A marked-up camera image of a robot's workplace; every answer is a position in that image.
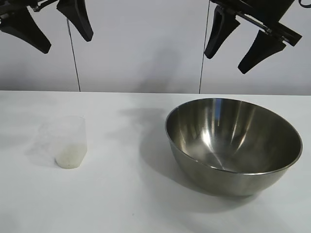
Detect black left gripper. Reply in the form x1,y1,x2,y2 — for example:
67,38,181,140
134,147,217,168
0,0,94,54

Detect white rice grains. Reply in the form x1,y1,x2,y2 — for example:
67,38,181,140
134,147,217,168
55,143,86,169

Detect clear plastic measuring cup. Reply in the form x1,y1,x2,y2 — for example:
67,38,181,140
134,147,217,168
37,115,87,169

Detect stainless steel mixing bowl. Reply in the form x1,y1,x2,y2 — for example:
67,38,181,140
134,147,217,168
165,98,304,197

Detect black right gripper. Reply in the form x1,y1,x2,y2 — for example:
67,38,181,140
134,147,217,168
203,0,303,75

